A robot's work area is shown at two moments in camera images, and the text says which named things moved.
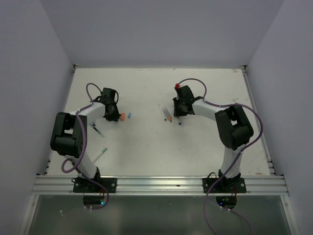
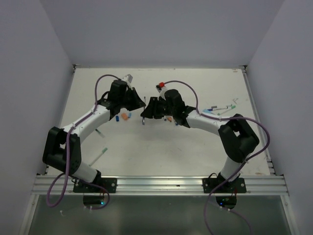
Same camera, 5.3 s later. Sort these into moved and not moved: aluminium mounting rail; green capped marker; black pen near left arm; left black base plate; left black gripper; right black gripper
Moved: left black gripper; right black gripper
Not moved: green capped marker; left black base plate; aluminium mounting rail; black pen near left arm
